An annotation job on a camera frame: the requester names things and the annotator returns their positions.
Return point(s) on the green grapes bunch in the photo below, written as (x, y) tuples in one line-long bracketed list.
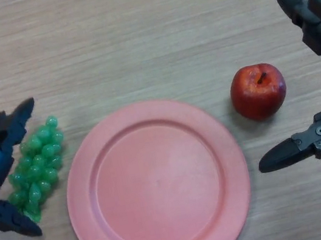
[(38, 165)]

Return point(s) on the pink round plate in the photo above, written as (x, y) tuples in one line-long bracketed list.
[(157, 185)]

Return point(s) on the red apple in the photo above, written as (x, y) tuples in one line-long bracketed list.
[(256, 94)]

